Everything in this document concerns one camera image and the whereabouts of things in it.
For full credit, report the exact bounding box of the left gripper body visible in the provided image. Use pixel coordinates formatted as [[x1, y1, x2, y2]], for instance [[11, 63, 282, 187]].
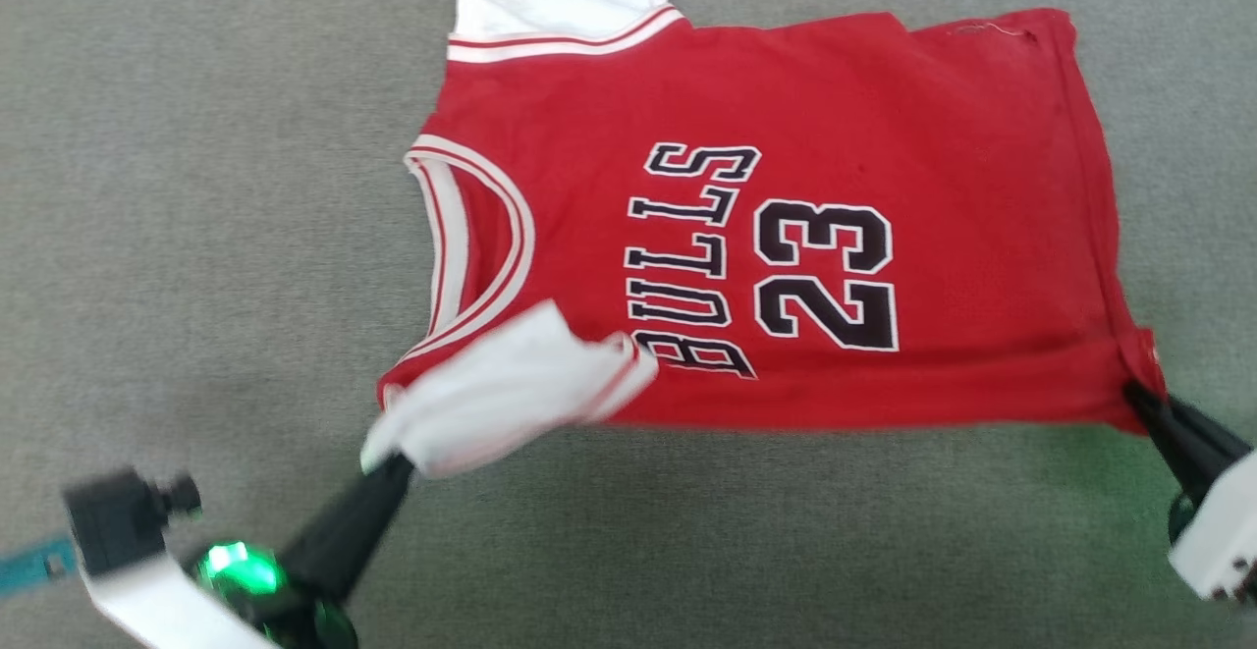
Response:
[[191, 539, 360, 649]]

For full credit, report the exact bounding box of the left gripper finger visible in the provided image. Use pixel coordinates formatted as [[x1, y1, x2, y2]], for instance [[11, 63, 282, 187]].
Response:
[[278, 453, 416, 603]]

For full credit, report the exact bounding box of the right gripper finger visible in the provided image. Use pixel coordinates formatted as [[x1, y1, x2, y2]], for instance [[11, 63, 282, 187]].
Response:
[[1122, 381, 1219, 505], [1164, 396, 1255, 463]]

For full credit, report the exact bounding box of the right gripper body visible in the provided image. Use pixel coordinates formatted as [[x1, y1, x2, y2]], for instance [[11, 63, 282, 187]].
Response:
[[1167, 492, 1199, 547]]

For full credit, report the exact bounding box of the red Bulls basketball jersey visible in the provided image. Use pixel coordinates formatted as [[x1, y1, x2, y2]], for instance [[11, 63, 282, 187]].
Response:
[[358, 0, 1168, 478]]

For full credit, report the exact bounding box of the grey fabric sofa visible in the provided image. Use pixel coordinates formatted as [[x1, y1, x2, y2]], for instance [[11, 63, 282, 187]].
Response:
[[0, 0, 1257, 649]]

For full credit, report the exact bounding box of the teal cable connector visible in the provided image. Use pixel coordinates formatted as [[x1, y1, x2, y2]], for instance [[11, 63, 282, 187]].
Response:
[[0, 534, 78, 599]]

